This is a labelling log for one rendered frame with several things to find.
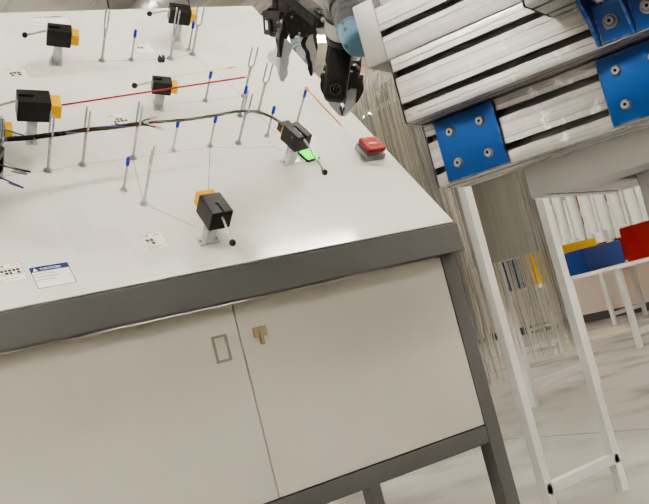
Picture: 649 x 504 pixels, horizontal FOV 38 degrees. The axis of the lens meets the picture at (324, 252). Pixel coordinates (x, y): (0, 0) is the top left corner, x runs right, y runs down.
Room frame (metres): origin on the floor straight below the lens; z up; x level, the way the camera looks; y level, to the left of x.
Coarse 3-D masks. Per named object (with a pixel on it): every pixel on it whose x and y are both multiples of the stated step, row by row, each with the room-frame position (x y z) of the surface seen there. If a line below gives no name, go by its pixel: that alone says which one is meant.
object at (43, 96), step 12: (24, 96) 1.89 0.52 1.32; (36, 96) 1.89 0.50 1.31; (48, 96) 1.90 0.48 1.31; (24, 108) 1.88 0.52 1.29; (36, 108) 1.89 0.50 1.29; (48, 108) 1.89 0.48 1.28; (24, 120) 1.90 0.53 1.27; (36, 120) 1.91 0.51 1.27; (48, 120) 1.91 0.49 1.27; (24, 132) 1.97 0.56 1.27; (36, 132) 1.94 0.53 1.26; (36, 144) 1.95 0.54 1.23
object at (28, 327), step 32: (448, 224) 2.14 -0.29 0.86; (288, 256) 1.91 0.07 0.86; (320, 256) 1.95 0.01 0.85; (352, 256) 1.99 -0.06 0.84; (384, 256) 2.03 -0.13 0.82; (416, 256) 2.08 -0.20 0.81; (128, 288) 1.72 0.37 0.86; (160, 288) 1.75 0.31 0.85; (192, 288) 1.79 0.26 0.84; (224, 288) 1.82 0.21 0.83; (256, 288) 1.86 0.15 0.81; (288, 288) 1.90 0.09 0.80; (0, 320) 1.59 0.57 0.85; (32, 320) 1.62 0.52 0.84; (64, 320) 1.65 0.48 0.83; (96, 320) 1.68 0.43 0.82; (128, 320) 1.71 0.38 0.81; (0, 352) 1.60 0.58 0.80
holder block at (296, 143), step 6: (288, 126) 2.10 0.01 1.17; (294, 126) 2.11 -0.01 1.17; (300, 126) 2.11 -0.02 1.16; (282, 132) 2.11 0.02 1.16; (288, 132) 2.09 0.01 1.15; (294, 132) 2.09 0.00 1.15; (306, 132) 2.10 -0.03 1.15; (282, 138) 2.12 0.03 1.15; (288, 138) 2.10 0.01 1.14; (294, 138) 2.09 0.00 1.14; (300, 138) 2.08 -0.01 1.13; (306, 138) 2.10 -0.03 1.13; (288, 144) 2.11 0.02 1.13; (294, 144) 2.09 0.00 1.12; (300, 144) 2.10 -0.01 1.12; (294, 150) 2.10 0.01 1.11; (300, 150) 2.11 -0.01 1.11
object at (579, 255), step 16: (640, 224) 4.77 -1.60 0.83; (592, 240) 5.38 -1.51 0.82; (624, 240) 4.87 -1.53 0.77; (640, 240) 4.79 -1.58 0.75; (576, 256) 5.11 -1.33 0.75; (592, 256) 5.11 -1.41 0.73; (608, 256) 5.19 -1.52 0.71; (640, 256) 4.81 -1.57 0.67; (512, 272) 5.51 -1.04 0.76; (576, 272) 5.13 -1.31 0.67
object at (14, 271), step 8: (0, 264) 1.68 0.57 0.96; (8, 264) 1.69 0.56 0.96; (16, 264) 1.69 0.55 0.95; (0, 272) 1.67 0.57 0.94; (8, 272) 1.67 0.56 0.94; (16, 272) 1.68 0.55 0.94; (24, 272) 1.68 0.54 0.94; (0, 280) 1.65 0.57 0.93; (8, 280) 1.66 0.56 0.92; (16, 280) 1.66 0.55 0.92
